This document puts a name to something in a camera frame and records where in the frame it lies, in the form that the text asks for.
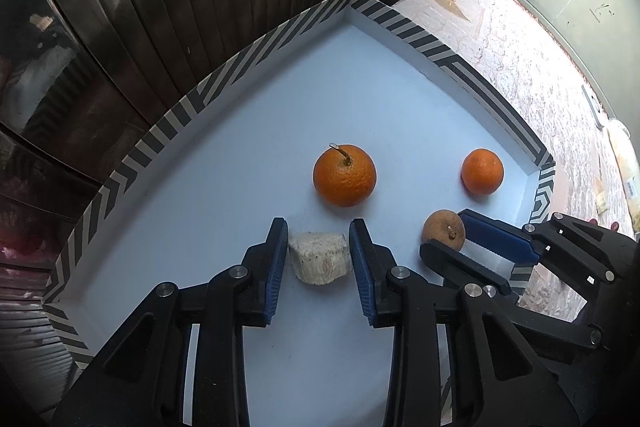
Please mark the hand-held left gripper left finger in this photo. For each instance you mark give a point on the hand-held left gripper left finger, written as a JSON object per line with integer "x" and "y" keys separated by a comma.
{"x": 276, "y": 267}

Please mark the pink quilted mattress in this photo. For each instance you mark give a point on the pink quilted mattress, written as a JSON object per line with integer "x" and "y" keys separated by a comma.
{"x": 525, "y": 57}

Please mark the flat white device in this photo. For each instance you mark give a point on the flat white device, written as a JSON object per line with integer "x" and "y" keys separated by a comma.
{"x": 595, "y": 112}

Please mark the brown round fruit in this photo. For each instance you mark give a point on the brown round fruit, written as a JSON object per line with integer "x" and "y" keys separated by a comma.
{"x": 440, "y": 229}

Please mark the large orange with stem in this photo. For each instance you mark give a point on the large orange with stem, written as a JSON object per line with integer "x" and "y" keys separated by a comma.
{"x": 345, "y": 179}

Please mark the bagged white radish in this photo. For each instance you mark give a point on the bagged white radish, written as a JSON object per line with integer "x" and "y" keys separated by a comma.
{"x": 622, "y": 157}

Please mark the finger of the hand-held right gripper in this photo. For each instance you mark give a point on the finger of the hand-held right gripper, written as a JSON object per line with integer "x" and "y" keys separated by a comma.
{"x": 460, "y": 264}
{"x": 495, "y": 234}

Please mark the small orange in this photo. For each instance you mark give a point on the small orange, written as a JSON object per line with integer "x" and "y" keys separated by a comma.
{"x": 482, "y": 172}

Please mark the white tray with striped rim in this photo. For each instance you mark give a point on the white tray with striped rim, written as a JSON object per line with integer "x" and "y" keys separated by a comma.
{"x": 250, "y": 147}

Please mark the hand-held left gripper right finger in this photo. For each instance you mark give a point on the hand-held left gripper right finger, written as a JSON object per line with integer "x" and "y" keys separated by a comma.
{"x": 361, "y": 267}

